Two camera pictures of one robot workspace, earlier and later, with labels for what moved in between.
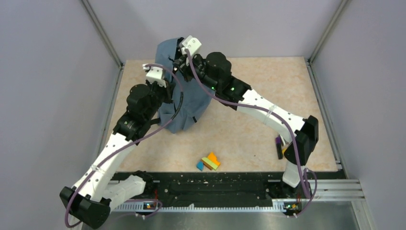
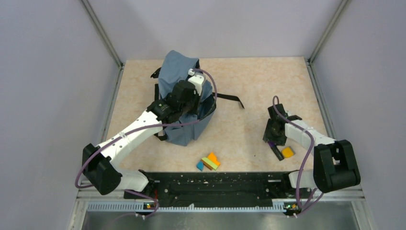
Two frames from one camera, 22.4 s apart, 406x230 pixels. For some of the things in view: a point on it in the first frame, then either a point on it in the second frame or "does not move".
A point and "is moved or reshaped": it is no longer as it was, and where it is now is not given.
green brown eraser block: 209,164 does not move
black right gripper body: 187,74 to 270,134
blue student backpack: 188,106 is moved or reshaped
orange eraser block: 212,157 does not move
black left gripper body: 163,94 to 191,106
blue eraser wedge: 200,165 does not move
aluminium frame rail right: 343,4 does not move
